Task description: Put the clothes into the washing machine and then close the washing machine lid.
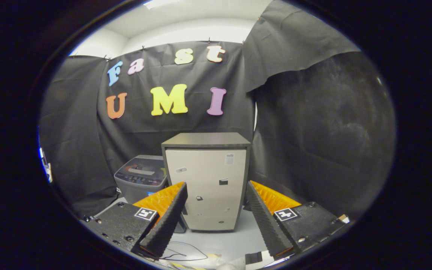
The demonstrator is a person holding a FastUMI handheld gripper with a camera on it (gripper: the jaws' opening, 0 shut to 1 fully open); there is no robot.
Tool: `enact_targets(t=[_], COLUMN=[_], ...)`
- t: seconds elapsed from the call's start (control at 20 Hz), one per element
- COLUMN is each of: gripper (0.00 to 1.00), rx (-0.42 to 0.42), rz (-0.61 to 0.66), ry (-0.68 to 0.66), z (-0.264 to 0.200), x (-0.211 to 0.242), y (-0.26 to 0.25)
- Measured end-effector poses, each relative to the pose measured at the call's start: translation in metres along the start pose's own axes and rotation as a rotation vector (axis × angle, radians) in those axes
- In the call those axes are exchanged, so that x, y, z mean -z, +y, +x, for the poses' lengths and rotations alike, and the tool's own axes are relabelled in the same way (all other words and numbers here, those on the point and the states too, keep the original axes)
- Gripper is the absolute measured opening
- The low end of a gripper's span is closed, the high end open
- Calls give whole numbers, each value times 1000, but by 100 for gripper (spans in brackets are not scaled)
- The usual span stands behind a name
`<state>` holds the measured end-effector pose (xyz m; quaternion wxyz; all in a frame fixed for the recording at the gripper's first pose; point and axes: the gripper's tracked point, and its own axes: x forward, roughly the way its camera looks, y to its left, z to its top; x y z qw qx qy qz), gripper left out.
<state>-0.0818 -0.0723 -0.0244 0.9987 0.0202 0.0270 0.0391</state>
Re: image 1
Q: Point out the cardboard piece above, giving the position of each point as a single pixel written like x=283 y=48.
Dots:
x=343 y=218

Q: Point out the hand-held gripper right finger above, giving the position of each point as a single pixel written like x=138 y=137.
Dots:
x=266 y=225

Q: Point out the beige cabinet with dark top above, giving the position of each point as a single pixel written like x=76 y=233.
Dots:
x=208 y=180

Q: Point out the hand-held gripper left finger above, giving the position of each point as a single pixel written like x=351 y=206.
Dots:
x=167 y=225

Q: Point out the small black box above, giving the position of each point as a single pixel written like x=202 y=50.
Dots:
x=253 y=258

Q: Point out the grey washing machine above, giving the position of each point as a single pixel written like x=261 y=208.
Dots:
x=137 y=191

